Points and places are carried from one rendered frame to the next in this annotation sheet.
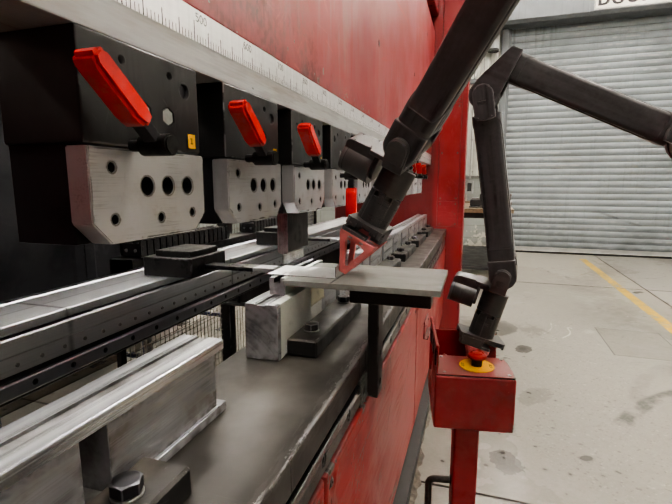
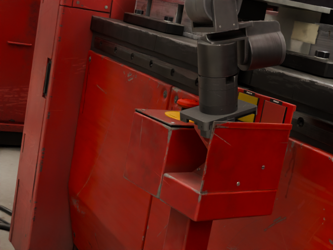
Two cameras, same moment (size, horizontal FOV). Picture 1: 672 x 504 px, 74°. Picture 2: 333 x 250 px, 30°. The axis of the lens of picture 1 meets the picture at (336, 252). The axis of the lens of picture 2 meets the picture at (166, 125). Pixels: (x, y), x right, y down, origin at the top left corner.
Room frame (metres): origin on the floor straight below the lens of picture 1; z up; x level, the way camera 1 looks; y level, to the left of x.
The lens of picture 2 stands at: (1.57, -1.05, 0.96)
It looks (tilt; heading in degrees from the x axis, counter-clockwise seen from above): 11 degrees down; 134
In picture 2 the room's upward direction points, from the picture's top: 10 degrees clockwise
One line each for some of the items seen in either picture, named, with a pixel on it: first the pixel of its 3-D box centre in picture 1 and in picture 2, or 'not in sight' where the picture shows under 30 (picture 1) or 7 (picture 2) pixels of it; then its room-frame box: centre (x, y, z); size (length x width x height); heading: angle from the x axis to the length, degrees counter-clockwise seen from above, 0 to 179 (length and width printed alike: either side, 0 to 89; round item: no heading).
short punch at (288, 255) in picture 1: (293, 235); not in sight; (0.83, 0.08, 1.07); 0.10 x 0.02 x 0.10; 163
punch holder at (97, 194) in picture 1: (116, 147); not in sight; (0.43, 0.21, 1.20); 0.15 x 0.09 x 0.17; 163
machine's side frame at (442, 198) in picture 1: (400, 185); not in sight; (3.05, -0.44, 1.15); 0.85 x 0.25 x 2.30; 73
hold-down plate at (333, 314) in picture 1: (329, 322); (286, 58); (0.85, 0.01, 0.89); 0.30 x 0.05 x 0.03; 163
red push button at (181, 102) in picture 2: (476, 360); (187, 110); (0.90, -0.30, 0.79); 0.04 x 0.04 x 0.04
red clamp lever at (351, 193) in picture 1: (349, 194); not in sight; (0.96, -0.03, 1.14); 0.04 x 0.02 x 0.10; 73
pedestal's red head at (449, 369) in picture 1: (467, 369); (205, 143); (0.94, -0.30, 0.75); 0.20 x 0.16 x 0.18; 172
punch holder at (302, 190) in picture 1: (288, 164); not in sight; (0.81, 0.09, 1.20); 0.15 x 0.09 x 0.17; 163
